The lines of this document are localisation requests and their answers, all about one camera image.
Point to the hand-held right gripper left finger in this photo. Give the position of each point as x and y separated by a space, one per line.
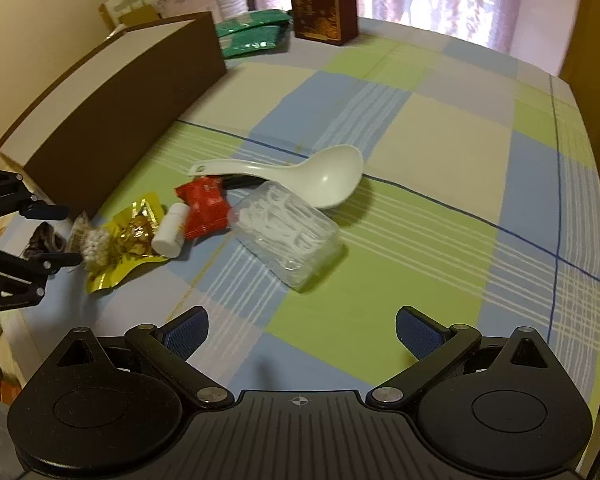
187 332

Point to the brown cardboard box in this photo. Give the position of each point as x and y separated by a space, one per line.
130 110

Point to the yellow snack packet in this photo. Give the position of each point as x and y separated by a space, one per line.
125 260

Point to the clear plastic jar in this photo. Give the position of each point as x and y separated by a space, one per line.
290 235

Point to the brown cardboard piece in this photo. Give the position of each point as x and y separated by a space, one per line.
140 14

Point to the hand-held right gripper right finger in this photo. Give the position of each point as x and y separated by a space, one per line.
420 332

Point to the dark red gift box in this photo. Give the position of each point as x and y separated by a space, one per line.
322 0

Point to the wooden cabinet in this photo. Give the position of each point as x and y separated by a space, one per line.
597 60

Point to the red snack packet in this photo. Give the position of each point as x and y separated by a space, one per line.
205 205

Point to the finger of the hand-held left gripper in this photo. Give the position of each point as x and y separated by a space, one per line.
50 211
62 260

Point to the white bundle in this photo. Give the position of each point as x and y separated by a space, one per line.
235 4

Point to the dark brown snack packet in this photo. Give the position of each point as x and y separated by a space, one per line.
42 240

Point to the checked bedsheet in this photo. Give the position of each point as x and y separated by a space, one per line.
430 135

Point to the clear packet of white beans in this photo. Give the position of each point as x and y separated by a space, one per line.
95 245

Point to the small white bottle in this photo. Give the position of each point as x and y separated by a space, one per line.
167 232

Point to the white plastic spoon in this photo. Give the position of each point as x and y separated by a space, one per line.
335 175

